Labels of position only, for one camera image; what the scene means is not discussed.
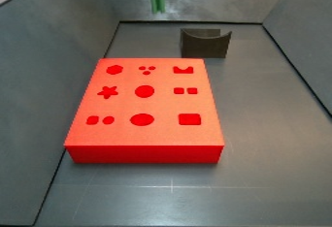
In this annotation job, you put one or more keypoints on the red shape sorting board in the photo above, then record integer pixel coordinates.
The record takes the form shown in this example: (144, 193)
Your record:
(148, 112)

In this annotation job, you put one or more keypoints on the black curved holder stand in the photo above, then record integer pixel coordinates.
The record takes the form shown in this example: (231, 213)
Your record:
(204, 43)

